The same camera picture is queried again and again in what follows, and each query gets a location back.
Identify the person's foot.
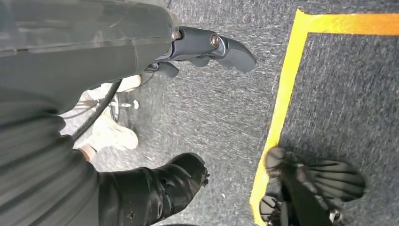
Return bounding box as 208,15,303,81
76,113,140,163

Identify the black left wrist camera cable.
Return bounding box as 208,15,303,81
71,79,123,141

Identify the yellow floor tape square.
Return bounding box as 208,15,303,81
249,8,399,226

